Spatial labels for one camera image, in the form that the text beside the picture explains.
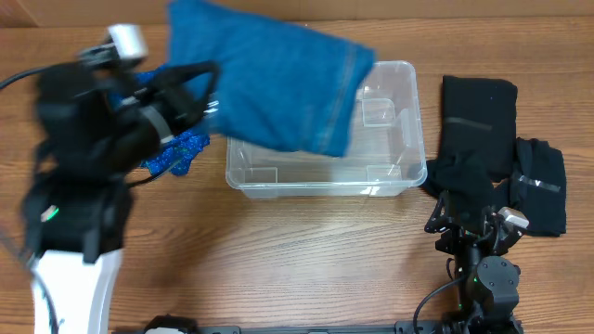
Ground black folded garment right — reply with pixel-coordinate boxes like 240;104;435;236
494;138;567;237

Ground small black garment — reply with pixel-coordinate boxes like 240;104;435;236
421;151;494;222

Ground blue sequin cloth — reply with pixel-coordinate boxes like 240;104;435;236
123;66;210;177

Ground clear plastic storage bin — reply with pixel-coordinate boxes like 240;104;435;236
226;60;427;199

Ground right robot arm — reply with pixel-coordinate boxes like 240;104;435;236
413;191;529;334

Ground blue denim jeans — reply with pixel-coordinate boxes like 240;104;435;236
167;0;376;157

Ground large black folded garment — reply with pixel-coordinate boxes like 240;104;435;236
439;75;518;183

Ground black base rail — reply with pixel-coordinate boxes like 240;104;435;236
143;315;446;334

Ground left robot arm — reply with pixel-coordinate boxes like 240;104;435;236
22;61;219;333

